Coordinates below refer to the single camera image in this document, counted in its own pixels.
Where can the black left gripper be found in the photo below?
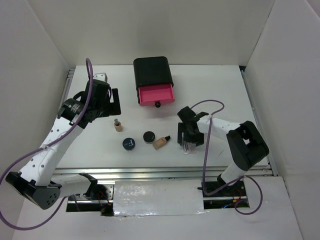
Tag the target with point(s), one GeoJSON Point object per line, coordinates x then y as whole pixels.
{"type": "Point", "coordinates": [113, 108]}

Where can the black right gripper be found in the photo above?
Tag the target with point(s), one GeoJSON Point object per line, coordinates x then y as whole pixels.
{"type": "Point", "coordinates": [199, 139]}

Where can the large clear sachet packet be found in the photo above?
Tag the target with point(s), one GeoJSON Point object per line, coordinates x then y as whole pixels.
{"type": "Point", "coordinates": [188, 147]}

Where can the black lid powder jar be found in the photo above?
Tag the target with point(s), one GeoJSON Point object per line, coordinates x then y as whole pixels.
{"type": "Point", "coordinates": [149, 137]}

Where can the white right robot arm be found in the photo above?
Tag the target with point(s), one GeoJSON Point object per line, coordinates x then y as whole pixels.
{"type": "Point", "coordinates": [246, 145]}

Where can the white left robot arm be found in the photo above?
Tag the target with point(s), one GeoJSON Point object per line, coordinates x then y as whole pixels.
{"type": "Point", "coordinates": [35, 181]}

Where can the upright beige foundation bottle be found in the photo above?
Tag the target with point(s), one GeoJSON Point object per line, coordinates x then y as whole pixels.
{"type": "Point", "coordinates": [117, 125]}

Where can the lying beige foundation bottle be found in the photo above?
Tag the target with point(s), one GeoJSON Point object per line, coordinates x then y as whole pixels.
{"type": "Point", "coordinates": [161, 142]}

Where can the black drawer organizer box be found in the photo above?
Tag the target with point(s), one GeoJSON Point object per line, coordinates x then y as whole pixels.
{"type": "Point", "coordinates": [150, 71]}

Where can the navy round compact jar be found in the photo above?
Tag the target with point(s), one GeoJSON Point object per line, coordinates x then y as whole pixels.
{"type": "Point", "coordinates": [128, 144]}

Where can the white foil cover sheet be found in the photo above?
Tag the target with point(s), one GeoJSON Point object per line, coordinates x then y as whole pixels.
{"type": "Point", "coordinates": [157, 198]}

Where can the aluminium front rail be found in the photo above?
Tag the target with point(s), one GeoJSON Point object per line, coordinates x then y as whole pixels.
{"type": "Point", "coordinates": [166, 173]}

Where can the aluminium rail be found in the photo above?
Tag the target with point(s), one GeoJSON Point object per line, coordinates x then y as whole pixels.
{"type": "Point", "coordinates": [270, 158]}
{"type": "Point", "coordinates": [67, 85]}
{"type": "Point", "coordinates": [166, 173]}

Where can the aluminium left side rail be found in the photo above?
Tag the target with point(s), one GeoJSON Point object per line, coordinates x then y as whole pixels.
{"type": "Point", "coordinates": [67, 85]}

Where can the aluminium right side rail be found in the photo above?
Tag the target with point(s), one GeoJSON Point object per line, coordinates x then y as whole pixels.
{"type": "Point", "coordinates": [270, 158]}

